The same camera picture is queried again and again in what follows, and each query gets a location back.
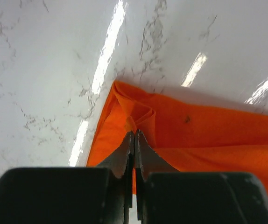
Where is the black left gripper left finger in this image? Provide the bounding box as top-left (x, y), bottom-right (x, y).
top-left (0, 132), bottom-right (134, 224)

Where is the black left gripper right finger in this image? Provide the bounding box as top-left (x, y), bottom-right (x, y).
top-left (134, 130), bottom-right (268, 224)

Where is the orange t shirt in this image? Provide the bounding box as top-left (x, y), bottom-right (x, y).
top-left (87, 81), bottom-right (268, 193)

